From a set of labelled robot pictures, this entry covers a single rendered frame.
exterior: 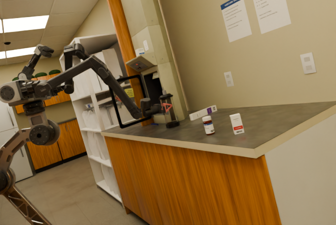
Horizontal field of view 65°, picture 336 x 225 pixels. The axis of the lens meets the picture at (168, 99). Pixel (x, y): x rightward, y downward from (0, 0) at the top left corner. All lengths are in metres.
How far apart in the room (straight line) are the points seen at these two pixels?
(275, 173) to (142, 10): 1.49
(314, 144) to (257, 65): 0.72
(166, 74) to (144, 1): 0.58
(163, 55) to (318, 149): 1.24
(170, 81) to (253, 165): 1.12
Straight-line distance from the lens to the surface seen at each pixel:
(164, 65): 2.05
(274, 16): 1.76
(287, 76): 1.77
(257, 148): 1.07
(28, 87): 1.81
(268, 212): 1.22
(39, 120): 2.10
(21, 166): 6.69
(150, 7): 2.13
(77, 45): 2.04
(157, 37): 2.08
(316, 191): 1.40
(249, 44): 1.89
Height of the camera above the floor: 1.27
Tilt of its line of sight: 4 degrees down
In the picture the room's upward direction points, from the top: 15 degrees counter-clockwise
